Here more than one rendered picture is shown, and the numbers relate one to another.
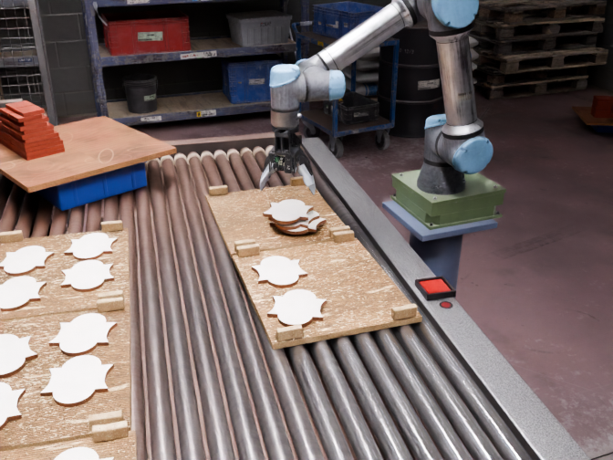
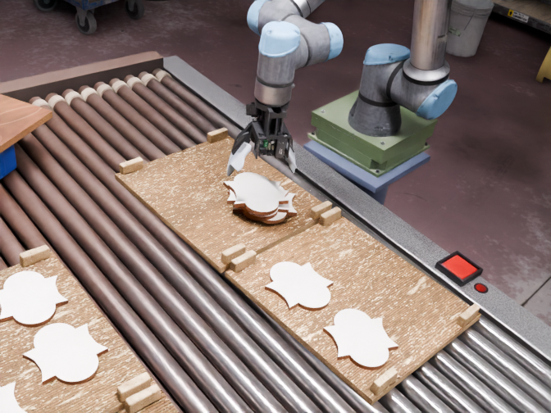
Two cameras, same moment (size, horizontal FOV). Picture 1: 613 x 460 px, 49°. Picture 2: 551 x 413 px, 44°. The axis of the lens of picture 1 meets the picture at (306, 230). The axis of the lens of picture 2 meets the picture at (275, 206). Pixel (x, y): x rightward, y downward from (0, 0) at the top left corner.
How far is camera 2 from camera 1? 89 cm
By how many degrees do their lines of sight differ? 28
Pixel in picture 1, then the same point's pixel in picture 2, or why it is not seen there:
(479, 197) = (418, 133)
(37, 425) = not seen: outside the picture
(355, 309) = (415, 323)
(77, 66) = not seen: outside the picture
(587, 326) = (419, 208)
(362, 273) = (383, 265)
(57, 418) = not seen: outside the picture
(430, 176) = (372, 118)
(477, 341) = (540, 331)
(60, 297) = (54, 401)
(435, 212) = (384, 158)
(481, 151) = (448, 94)
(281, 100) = (280, 73)
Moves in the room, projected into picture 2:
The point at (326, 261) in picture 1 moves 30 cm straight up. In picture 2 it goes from (334, 256) to (360, 141)
